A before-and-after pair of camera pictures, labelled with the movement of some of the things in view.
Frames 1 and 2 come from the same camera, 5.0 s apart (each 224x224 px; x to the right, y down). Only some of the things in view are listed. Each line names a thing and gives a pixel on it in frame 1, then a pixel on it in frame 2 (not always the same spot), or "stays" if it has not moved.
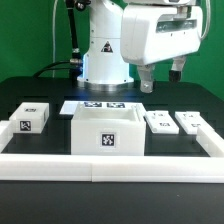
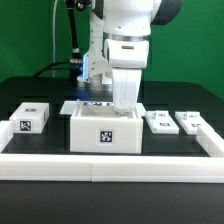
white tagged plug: x=162 y=122 stays
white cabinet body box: x=108 y=129 stays
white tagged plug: x=191 y=120 stays
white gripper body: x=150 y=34 to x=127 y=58
